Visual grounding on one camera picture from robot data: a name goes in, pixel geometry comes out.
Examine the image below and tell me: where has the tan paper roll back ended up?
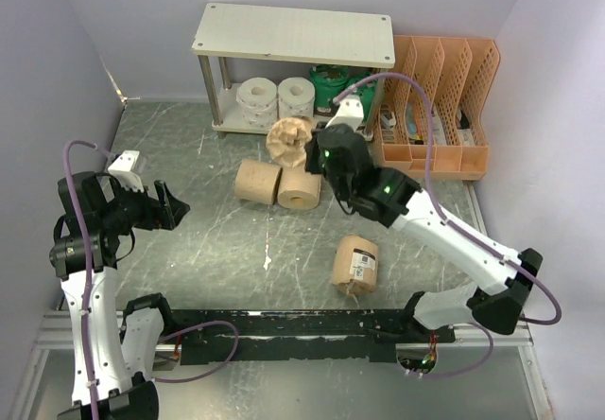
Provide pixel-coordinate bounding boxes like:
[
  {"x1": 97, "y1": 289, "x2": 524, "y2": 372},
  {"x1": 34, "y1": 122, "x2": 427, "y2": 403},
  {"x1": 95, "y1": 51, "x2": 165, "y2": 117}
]
[{"x1": 277, "y1": 166, "x2": 321, "y2": 210}]

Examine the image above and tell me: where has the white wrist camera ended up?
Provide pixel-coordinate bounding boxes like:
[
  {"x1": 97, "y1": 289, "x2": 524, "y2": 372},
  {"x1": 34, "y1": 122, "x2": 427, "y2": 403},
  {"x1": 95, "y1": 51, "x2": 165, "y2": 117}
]
[
  {"x1": 107, "y1": 150, "x2": 144, "y2": 193},
  {"x1": 326, "y1": 96, "x2": 364, "y2": 131}
]

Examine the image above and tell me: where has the tan roll with black mark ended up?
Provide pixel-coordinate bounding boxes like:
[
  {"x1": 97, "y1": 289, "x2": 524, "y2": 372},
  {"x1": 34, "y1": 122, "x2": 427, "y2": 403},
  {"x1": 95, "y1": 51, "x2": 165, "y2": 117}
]
[{"x1": 266, "y1": 117, "x2": 316, "y2": 167}]

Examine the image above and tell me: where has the purple cable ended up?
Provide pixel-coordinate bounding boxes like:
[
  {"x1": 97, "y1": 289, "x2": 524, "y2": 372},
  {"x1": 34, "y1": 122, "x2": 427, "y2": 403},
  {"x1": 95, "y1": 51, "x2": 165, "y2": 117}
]
[
  {"x1": 333, "y1": 72, "x2": 563, "y2": 381},
  {"x1": 62, "y1": 139, "x2": 240, "y2": 419}
]

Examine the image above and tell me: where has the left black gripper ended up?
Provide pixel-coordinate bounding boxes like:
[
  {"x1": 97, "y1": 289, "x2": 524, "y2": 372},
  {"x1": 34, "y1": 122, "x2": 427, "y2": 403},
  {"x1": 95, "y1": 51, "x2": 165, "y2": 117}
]
[{"x1": 98, "y1": 175, "x2": 189, "y2": 234}]

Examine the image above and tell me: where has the green torn roll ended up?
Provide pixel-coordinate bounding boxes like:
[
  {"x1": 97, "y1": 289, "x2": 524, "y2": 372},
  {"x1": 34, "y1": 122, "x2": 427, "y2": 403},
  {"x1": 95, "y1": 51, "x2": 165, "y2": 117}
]
[{"x1": 309, "y1": 64, "x2": 349, "y2": 116}]

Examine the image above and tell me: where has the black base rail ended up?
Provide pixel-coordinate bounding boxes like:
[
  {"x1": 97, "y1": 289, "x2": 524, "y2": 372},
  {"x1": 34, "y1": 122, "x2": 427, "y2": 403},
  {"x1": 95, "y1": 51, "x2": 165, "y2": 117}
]
[{"x1": 163, "y1": 309, "x2": 455, "y2": 365}]

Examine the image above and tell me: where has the green roll with brown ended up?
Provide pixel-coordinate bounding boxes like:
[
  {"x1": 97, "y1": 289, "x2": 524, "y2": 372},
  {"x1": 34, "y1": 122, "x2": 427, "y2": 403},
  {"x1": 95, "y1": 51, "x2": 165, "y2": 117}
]
[{"x1": 347, "y1": 72, "x2": 376, "y2": 126}]

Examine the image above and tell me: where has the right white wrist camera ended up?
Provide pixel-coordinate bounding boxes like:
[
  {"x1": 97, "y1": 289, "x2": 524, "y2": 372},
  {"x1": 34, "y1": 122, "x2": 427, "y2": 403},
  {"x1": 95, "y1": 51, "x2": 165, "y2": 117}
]
[{"x1": 326, "y1": 96, "x2": 364, "y2": 131}]

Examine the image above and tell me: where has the orange plastic file organizer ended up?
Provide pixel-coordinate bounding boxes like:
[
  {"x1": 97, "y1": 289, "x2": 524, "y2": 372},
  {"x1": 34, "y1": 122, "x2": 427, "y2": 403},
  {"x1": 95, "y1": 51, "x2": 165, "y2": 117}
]
[{"x1": 373, "y1": 35, "x2": 500, "y2": 181}]

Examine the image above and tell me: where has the tan roll with label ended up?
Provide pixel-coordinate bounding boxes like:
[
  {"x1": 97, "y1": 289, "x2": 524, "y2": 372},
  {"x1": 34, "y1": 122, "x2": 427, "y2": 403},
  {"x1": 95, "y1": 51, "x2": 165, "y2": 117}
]
[{"x1": 331, "y1": 235, "x2": 379, "y2": 297}]

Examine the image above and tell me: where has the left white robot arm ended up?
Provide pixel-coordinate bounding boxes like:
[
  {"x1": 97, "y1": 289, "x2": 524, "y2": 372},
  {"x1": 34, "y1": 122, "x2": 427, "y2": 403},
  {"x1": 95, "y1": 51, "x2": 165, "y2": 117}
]
[{"x1": 49, "y1": 171, "x2": 190, "y2": 419}]

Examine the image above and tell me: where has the tan paper roll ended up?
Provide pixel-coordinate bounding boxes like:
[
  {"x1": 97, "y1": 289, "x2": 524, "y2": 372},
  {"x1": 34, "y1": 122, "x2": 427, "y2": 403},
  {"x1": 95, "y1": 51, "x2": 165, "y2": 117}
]
[
  {"x1": 277, "y1": 166, "x2": 321, "y2": 210},
  {"x1": 234, "y1": 159, "x2": 282, "y2": 205}
]

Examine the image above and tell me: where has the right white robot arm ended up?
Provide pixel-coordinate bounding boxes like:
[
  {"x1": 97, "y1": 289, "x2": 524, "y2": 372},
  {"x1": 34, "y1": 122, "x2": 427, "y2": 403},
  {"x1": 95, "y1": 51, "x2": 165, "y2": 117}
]
[{"x1": 305, "y1": 124, "x2": 543, "y2": 342}]

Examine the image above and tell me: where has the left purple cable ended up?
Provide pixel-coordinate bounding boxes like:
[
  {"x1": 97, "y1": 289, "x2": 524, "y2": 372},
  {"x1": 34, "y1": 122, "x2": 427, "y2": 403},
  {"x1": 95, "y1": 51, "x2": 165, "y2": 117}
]
[{"x1": 62, "y1": 139, "x2": 240, "y2": 419}]

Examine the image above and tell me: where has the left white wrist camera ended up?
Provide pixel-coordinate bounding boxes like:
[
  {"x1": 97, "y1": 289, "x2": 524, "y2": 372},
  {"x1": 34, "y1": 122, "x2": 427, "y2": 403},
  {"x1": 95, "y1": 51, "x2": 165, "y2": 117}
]
[{"x1": 107, "y1": 150, "x2": 144, "y2": 193}]

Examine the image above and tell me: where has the white dotted paper roll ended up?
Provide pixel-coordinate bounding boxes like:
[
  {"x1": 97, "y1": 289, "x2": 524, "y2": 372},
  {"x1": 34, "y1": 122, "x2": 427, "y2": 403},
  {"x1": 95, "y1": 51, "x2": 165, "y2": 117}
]
[{"x1": 277, "y1": 77, "x2": 315, "y2": 118}]

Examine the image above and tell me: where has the white two-tier shelf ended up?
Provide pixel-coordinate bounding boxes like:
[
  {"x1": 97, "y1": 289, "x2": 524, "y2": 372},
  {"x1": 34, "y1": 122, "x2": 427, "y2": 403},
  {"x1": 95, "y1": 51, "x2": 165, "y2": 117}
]
[{"x1": 191, "y1": 3, "x2": 395, "y2": 136}]

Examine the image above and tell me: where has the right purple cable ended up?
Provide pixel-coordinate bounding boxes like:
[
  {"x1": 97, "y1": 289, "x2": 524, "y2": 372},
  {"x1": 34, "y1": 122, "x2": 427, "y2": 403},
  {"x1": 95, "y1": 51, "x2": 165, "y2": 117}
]
[{"x1": 333, "y1": 72, "x2": 563, "y2": 381}]

